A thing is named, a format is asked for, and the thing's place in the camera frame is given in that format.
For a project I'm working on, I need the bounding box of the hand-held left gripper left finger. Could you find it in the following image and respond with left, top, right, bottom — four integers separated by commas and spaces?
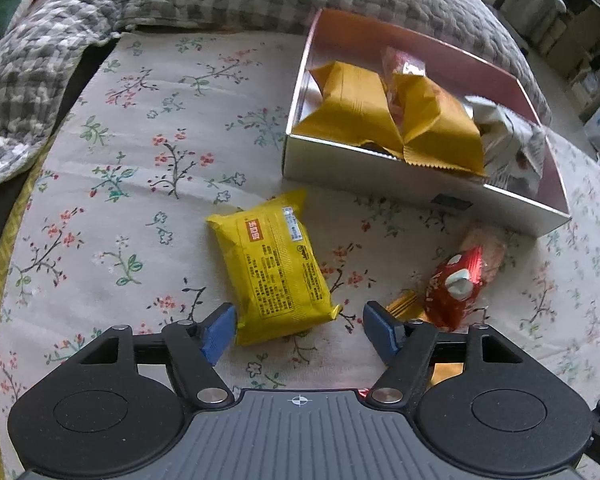
72, 302, 238, 408

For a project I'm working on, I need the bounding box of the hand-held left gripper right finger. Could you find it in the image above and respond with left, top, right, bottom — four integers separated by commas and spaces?
362, 300, 528, 406

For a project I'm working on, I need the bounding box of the small orange snack packet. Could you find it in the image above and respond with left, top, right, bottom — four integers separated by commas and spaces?
385, 292, 468, 389

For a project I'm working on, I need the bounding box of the red foil snack packet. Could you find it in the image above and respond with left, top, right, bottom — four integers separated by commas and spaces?
424, 245, 486, 332

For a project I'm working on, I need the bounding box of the bright yellow snack packet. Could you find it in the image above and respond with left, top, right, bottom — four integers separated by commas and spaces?
206, 189, 343, 347

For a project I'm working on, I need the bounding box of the pink snack packet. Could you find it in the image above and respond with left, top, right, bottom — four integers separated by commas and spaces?
457, 226, 509, 286

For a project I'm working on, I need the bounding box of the silver cardboard box pink inside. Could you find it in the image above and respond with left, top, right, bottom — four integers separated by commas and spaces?
281, 7, 572, 238

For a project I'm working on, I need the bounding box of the golden orange snack packet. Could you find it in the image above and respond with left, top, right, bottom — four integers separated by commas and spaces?
392, 72, 487, 177

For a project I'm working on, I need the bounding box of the large golden snack packet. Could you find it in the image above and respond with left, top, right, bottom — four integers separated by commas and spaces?
300, 60, 406, 154

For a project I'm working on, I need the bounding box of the white triangular snack packet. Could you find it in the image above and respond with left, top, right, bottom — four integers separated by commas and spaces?
465, 95, 549, 195

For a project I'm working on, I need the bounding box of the red orange clear snack packet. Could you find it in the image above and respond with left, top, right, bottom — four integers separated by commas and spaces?
381, 46, 427, 126

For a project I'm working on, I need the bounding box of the floral print cloth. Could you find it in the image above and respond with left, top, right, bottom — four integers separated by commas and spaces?
0, 30, 600, 480

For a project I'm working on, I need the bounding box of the wooden shelf unit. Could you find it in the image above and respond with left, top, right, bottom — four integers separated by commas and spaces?
527, 0, 600, 92

